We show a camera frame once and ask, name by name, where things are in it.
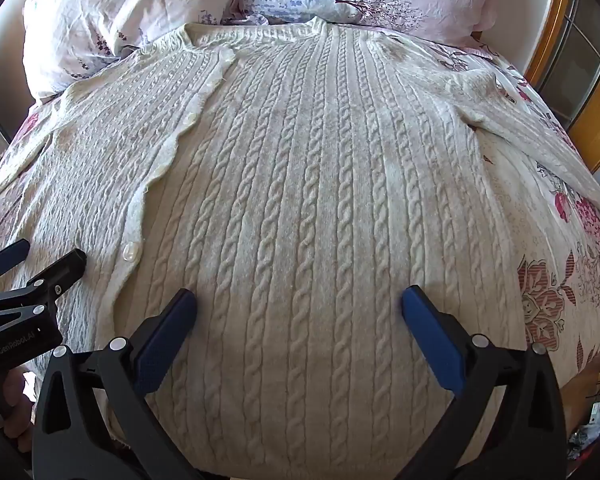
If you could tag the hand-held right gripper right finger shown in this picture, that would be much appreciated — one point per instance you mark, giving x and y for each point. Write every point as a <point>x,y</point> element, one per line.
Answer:
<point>430,340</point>

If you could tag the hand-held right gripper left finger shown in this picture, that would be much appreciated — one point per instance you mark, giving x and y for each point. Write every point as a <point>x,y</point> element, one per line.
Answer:
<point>167,335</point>

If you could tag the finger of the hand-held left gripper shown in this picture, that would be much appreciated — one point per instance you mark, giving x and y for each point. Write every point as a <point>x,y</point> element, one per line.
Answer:
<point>62,272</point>
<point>7,257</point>

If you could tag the person's left hand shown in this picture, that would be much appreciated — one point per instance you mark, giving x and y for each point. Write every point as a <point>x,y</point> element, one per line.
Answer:
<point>17,395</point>

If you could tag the floral bed sheet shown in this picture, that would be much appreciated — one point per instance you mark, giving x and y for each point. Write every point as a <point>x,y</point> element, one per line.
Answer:
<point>555,270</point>

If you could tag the pale pink flower-print pillow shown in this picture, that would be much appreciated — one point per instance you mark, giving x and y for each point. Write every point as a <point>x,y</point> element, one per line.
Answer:
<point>130,10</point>

